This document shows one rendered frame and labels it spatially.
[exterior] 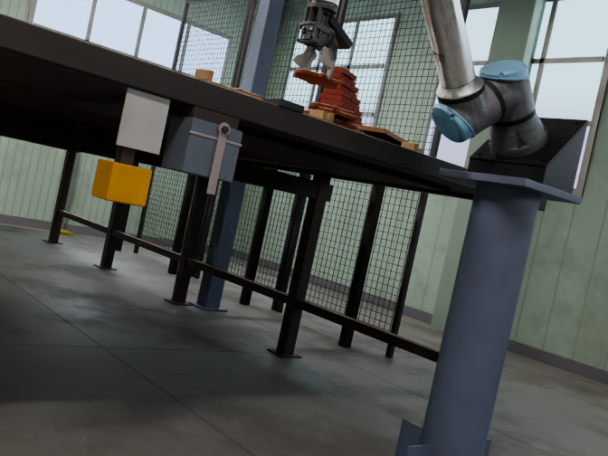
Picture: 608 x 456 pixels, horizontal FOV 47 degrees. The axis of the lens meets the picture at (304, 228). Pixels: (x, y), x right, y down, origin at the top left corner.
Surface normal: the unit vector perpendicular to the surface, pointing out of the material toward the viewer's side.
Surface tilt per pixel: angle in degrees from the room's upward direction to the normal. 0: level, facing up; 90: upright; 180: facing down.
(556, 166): 90
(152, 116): 90
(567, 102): 90
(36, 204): 90
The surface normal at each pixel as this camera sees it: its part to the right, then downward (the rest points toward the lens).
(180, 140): -0.74, -0.14
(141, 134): 0.63, 0.16
